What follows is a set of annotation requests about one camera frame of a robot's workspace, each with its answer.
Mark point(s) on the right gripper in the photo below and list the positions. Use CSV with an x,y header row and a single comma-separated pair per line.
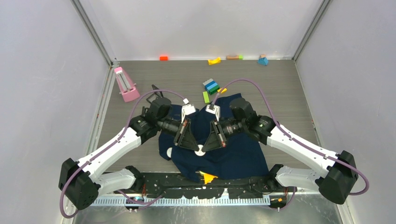
x,y
216,139

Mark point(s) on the pink metronome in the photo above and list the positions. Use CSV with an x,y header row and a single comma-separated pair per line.
x,y
127,87

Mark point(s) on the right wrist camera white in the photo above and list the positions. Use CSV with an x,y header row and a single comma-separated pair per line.
x,y
213,109

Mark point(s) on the yellow orange block stack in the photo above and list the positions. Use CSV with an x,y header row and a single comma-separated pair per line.
x,y
208,178

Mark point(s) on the black frame stand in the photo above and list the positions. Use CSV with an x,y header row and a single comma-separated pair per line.
x,y
155,95

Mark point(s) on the yellow arch block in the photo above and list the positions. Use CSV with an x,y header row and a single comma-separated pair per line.
x,y
214,61

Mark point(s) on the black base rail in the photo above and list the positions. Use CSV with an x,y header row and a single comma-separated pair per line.
x,y
176,186

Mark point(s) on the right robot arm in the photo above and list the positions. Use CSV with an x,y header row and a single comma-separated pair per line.
x,y
333,175

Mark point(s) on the lime green block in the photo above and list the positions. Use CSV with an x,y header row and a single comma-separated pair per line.
x,y
206,97

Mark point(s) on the blue triangle block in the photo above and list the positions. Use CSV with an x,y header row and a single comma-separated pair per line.
x,y
263,61

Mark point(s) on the yellow small block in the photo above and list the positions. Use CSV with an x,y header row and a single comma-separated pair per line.
x,y
222,90

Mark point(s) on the grey blue green block stack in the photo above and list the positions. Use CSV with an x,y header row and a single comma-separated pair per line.
x,y
211,86

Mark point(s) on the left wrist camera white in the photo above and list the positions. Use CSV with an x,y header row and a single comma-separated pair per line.
x,y
187,109

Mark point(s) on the tan flat block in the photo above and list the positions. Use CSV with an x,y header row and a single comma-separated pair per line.
x,y
231,57

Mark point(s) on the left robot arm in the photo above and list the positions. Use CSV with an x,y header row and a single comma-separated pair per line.
x,y
84,180

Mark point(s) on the navy blue t-shirt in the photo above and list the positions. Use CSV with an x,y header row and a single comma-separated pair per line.
x,y
242,158

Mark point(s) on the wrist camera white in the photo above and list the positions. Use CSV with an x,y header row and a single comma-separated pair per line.
x,y
187,109
213,109

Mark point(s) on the white round brooch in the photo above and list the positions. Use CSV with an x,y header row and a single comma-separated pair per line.
x,y
169,152
200,152

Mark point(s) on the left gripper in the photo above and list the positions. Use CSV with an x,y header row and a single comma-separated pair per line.
x,y
184,138

